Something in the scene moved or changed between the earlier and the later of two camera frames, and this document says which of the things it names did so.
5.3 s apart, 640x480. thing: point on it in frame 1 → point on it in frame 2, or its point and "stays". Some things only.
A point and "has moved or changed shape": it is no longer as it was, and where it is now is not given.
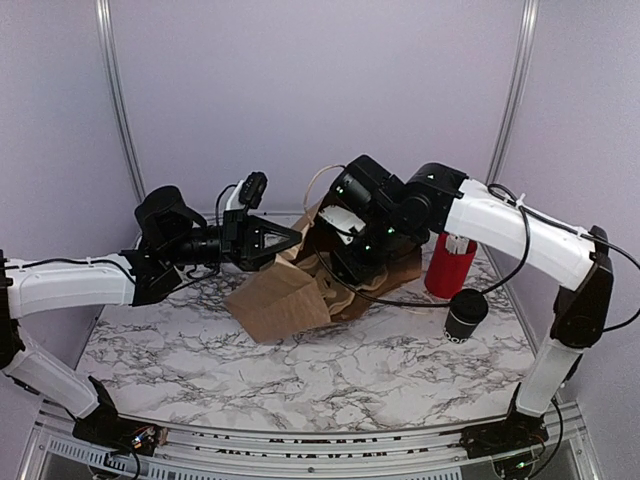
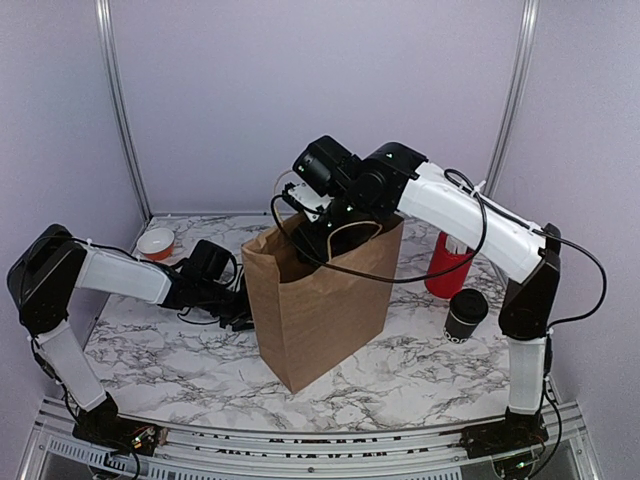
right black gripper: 355,271 → 314,247
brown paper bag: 286,298 has moved or changed shape
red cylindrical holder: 447,272 stays
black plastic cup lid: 469,305 stays
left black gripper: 242,239 → 243,314
